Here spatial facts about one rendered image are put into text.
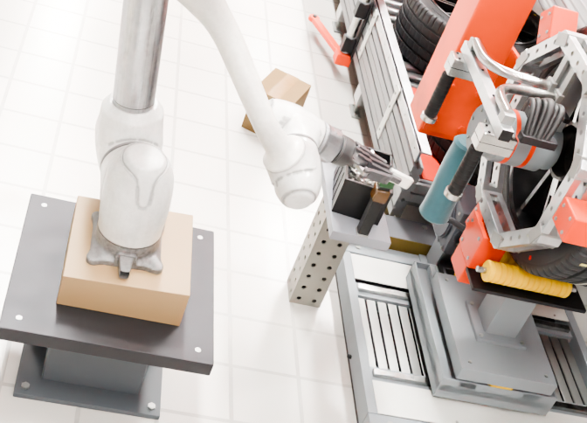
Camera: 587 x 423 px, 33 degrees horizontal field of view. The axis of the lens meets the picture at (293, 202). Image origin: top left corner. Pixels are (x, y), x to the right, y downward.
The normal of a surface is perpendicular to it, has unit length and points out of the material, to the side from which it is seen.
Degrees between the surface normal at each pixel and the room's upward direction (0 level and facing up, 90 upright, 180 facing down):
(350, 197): 90
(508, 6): 90
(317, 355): 0
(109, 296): 90
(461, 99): 90
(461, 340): 0
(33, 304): 0
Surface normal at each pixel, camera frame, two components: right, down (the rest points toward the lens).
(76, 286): 0.06, 0.61
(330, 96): 0.31, -0.77
